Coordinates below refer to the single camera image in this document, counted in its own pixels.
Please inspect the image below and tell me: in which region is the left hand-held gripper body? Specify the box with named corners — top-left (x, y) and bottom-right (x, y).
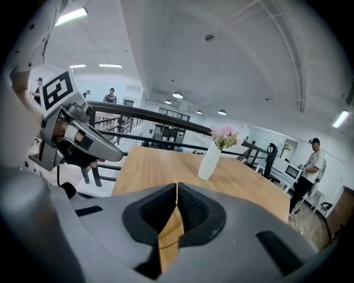
top-left (27, 71), bottom-right (93, 172)

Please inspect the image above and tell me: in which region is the ceiling air conditioner unit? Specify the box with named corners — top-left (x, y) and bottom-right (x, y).
top-left (345, 82), bottom-right (354, 107)

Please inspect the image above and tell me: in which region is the white ceramic vase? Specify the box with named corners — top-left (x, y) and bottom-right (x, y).
top-left (197, 140), bottom-right (222, 181)

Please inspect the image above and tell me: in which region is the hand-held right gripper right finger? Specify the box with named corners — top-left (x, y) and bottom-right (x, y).
top-left (165, 182), bottom-right (318, 283)

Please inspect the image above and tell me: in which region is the person's left forearm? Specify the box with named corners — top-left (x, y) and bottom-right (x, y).
top-left (9, 70), bottom-right (42, 133)

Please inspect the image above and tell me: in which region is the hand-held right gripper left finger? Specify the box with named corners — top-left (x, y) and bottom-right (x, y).
top-left (70, 182), bottom-right (179, 280)

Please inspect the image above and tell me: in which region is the rectangular panel ceiling light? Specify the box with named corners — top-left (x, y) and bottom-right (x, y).
top-left (54, 7), bottom-right (89, 27)

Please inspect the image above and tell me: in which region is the person's left hand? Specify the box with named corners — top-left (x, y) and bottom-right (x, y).
top-left (54, 123), bottom-right (107, 170)

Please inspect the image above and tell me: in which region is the black shelf cabinet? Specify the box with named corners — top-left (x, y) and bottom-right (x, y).
top-left (152, 123), bottom-right (186, 143)

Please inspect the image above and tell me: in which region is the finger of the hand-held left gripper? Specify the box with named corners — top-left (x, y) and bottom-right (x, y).
top-left (74, 120), bottom-right (124, 163)

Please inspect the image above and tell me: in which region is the black metal railing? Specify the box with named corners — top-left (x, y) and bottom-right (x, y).
top-left (81, 101), bottom-right (279, 188)

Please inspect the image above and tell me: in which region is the black chair armrest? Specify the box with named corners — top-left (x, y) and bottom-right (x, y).
top-left (59, 181), bottom-right (77, 200)

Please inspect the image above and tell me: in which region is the green plant in vase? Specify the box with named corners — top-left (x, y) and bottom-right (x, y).
top-left (280, 139), bottom-right (293, 158)

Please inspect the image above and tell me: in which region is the white microwave oven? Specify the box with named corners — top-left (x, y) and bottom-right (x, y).
top-left (284, 165), bottom-right (301, 179)

